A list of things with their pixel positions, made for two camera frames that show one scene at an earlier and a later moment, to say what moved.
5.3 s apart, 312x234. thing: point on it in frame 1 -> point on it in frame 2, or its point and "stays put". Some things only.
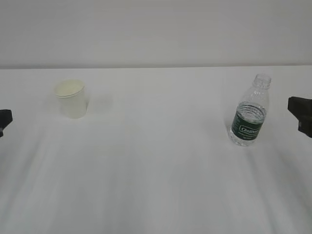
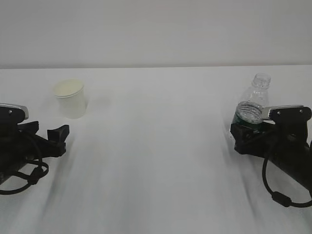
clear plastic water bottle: (249, 115) stays put
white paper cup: (71, 98) stays put
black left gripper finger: (6, 118) -> (31, 127)
